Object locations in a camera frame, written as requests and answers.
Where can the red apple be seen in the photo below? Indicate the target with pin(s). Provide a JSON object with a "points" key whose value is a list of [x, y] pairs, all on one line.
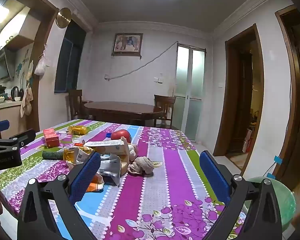
{"points": [[120, 135]]}

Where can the hanging beige cloths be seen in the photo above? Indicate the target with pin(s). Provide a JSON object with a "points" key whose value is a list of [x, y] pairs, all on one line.
{"points": [[26, 102]]}

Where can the frosted glass door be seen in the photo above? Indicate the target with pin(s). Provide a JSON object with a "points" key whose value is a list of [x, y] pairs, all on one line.
{"points": [[190, 80]]}

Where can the wooden chair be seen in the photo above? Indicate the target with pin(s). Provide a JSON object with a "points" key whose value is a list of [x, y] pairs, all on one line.
{"points": [[75, 100], [165, 103]]}

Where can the kitchen counter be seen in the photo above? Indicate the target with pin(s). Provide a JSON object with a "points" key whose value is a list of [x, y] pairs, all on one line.
{"points": [[7, 112]]}

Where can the dark green cylinder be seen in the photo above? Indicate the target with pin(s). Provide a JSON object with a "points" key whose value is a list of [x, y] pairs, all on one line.
{"points": [[52, 155]]}

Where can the orange packet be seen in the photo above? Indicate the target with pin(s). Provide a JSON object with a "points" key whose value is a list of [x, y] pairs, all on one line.
{"points": [[96, 185]]}

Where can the trash bin with green bag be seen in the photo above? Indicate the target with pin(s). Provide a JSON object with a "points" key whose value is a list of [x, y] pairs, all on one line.
{"points": [[282, 200]]}

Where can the red white bag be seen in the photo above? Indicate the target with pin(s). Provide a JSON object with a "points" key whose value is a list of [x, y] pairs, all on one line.
{"points": [[247, 140]]}

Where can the knitted rabbit toy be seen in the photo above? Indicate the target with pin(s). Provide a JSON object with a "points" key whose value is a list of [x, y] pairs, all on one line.
{"points": [[143, 163]]}

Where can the hanging white plastic bag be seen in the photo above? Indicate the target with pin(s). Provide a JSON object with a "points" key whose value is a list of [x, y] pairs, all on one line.
{"points": [[40, 67]]}

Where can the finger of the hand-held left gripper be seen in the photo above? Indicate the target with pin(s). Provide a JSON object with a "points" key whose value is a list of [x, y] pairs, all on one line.
{"points": [[25, 136], [0, 125]]}

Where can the range hood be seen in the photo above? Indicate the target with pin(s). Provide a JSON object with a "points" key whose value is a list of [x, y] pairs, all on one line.
{"points": [[2, 65]]}

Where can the electric kettle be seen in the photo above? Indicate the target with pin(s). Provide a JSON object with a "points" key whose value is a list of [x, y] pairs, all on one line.
{"points": [[14, 93]]}

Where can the dark window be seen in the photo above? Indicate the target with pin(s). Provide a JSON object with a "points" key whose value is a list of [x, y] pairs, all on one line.
{"points": [[67, 62]]}

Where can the red cardboard box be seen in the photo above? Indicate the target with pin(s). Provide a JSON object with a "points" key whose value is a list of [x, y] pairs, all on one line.
{"points": [[51, 138]]}

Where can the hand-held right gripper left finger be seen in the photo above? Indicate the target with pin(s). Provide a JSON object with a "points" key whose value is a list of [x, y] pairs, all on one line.
{"points": [[86, 177]]}

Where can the dark wooden door frame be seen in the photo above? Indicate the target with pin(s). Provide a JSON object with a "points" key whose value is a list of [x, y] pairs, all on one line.
{"points": [[258, 80]]}

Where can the wall cabinet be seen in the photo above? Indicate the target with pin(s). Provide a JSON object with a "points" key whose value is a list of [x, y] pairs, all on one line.
{"points": [[22, 27]]}

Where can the round gold wall clock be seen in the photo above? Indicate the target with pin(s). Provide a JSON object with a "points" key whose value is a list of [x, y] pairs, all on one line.
{"points": [[63, 17]]}

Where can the striped floral tablecloth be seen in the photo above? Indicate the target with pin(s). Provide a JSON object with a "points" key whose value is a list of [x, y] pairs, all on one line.
{"points": [[165, 180]]}

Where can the grey white carton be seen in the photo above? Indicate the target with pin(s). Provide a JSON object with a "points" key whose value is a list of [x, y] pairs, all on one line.
{"points": [[110, 167]]}

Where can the framed wall picture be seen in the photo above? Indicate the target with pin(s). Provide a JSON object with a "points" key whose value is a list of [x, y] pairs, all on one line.
{"points": [[127, 43]]}

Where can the blue tape piece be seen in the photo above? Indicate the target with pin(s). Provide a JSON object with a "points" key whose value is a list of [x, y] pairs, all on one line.
{"points": [[278, 159], [270, 175]]}

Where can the dark wooden dining table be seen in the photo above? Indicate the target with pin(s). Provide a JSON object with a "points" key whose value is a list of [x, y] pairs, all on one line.
{"points": [[122, 107]]}

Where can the yellow snack packet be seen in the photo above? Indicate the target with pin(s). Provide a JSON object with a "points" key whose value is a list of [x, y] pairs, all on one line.
{"points": [[77, 130]]}

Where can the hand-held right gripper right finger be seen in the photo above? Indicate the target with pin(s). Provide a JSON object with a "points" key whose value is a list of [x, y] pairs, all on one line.
{"points": [[212, 177]]}

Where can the long white cardboard box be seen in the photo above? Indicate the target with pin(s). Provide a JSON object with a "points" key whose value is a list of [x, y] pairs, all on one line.
{"points": [[107, 146]]}

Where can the arched wooden door frame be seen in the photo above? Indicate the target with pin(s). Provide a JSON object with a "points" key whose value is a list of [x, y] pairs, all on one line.
{"points": [[43, 30]]}

